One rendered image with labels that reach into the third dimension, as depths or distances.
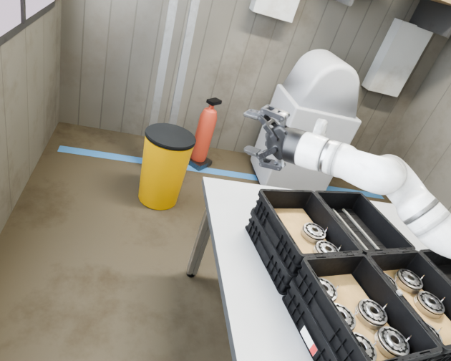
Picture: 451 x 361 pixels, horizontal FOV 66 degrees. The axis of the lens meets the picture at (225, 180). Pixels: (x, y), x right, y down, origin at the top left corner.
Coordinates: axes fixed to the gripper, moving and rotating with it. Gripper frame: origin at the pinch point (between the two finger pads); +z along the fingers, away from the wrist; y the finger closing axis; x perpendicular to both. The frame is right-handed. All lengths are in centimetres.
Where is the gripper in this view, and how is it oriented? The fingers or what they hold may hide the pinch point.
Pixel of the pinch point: (247, 131)
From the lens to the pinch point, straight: 82.4
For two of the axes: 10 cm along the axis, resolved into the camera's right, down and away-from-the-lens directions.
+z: -8.0, -3.3, 5.0
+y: 0.3, 8.1, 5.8
